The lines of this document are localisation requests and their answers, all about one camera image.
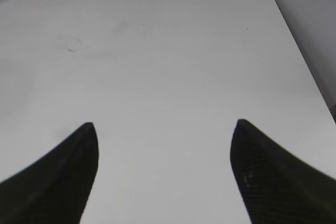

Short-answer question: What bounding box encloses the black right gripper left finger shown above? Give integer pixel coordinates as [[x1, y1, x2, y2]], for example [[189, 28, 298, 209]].
[[1, 122, 99, 224]]

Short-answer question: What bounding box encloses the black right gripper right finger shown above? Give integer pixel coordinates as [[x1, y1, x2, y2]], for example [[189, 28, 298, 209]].
[[230, 119, 335, 224]]

